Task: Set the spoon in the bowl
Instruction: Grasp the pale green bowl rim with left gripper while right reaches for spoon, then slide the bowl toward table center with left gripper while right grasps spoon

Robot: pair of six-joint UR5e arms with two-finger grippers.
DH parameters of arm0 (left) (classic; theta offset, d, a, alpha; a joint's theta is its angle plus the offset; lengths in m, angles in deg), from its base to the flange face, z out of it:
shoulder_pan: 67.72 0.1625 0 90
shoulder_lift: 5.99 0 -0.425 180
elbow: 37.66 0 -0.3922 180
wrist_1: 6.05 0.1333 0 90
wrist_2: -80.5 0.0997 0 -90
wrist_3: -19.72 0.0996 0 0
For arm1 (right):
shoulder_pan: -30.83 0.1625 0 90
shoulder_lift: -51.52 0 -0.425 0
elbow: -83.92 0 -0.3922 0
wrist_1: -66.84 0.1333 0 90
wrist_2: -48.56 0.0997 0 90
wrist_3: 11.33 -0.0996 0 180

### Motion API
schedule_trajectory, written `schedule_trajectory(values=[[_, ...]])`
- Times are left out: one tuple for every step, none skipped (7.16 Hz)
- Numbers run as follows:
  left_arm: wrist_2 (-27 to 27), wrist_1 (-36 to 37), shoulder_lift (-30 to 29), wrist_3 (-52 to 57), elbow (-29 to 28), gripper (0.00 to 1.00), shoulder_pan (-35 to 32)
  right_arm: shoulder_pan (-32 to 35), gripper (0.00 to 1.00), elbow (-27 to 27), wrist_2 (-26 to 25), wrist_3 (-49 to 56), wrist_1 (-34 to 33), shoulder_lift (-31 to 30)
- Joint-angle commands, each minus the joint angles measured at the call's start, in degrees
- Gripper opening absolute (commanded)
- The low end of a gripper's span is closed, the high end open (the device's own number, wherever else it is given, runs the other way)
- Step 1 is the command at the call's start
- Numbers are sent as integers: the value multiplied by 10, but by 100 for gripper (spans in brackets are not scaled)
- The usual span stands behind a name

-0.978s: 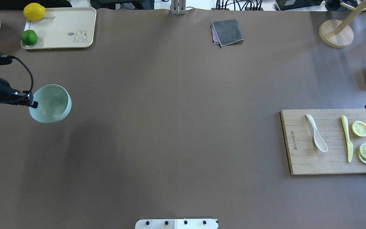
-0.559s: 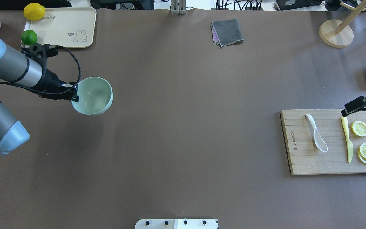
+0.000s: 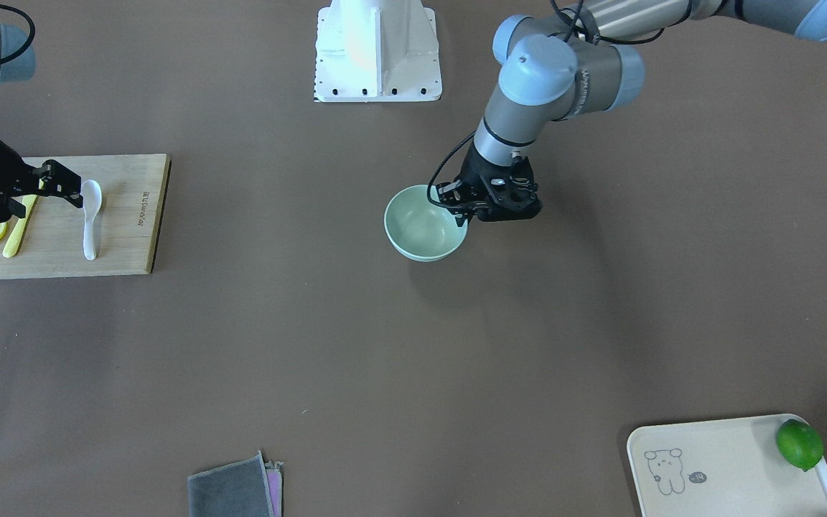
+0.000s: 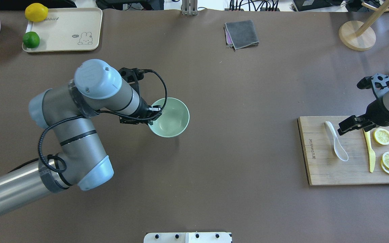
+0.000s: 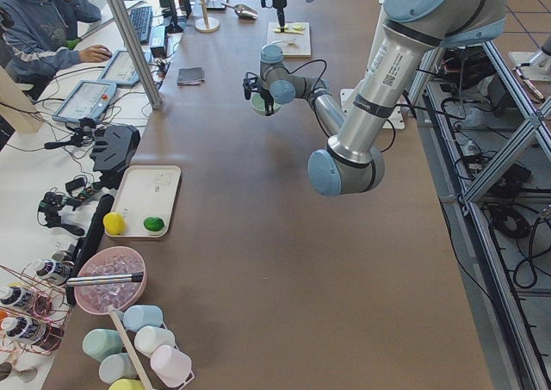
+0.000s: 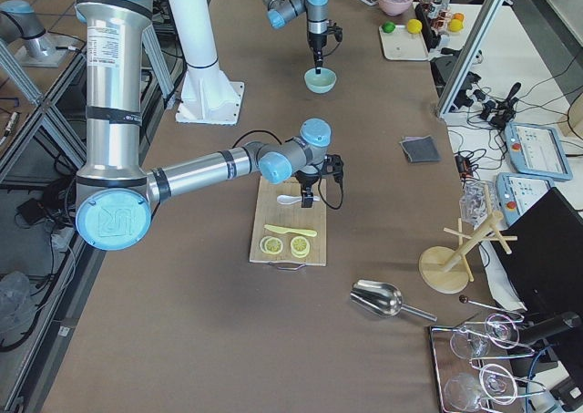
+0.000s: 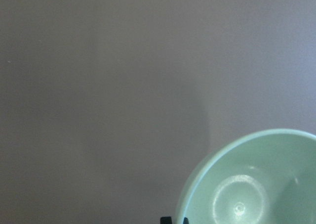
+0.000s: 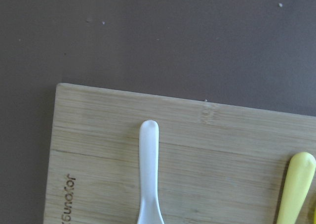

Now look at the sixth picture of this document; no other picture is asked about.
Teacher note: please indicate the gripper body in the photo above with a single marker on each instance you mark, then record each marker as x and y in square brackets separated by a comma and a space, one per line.
[317, 42]
[307, 180]

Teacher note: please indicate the light green bowl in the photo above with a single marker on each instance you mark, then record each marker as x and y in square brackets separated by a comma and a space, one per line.
[320, 80]

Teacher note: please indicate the white ceramic spoon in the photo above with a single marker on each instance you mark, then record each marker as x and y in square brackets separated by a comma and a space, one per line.
[288, 199]

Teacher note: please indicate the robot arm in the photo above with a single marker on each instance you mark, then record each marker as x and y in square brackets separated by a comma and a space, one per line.
[319, 26]
[115, 195]

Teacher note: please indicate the bamboo cutting board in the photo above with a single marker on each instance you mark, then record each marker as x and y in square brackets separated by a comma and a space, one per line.
[268, 211]

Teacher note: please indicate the yellow plastic knife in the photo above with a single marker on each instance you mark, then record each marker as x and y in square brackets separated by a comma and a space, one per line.
[286, 230]

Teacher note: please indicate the lemon slice upper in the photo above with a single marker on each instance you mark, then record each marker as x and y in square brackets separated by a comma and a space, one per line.
[300, 246]

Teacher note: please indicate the lemon slice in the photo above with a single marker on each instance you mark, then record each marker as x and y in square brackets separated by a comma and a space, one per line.
[300, 246]
[271, 245]

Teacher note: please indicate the lemon slice lower top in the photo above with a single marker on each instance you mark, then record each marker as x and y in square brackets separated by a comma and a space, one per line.
[271, 245]

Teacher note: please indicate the green lime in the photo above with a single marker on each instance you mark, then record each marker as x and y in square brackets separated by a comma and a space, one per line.
[388, 27]

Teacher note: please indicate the beige rabbit tray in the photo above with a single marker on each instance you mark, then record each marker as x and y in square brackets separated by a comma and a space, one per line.
[400, 45]

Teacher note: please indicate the yellow lemon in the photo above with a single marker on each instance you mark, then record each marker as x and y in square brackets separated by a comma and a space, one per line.
[414, 26]

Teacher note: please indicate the metal scoop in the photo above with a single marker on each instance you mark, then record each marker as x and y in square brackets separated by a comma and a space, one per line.
[384, 299]

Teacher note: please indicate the wooden mug tree stand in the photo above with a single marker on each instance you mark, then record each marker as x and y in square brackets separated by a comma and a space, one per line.
[447, 270]

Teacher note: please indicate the near teach pendant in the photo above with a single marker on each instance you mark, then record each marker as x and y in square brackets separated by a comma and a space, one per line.
[519, 192]

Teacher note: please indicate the teach pendant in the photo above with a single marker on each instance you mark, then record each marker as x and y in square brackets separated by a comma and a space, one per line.
[519, 192]
[536, 150]

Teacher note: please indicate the far teach pendant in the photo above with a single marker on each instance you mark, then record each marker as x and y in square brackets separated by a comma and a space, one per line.
[536, 150]

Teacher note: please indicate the wine glass rack tray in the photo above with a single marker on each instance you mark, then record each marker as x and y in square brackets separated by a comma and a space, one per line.
[472, 365]

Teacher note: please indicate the black monitor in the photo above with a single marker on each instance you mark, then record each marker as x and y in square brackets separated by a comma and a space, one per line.
[545, 266]

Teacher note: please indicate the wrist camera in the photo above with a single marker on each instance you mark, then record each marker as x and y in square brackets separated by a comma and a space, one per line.
[333, 165]
[335, 31]

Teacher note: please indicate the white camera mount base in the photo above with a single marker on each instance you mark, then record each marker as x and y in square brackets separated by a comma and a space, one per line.
[207, 95]

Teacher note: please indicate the copper wire bottle rack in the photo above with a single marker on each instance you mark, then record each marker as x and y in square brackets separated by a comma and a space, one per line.
[437, 21]

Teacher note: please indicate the aluminium frame post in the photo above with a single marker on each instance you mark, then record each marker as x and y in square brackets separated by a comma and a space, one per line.
[484, 20]

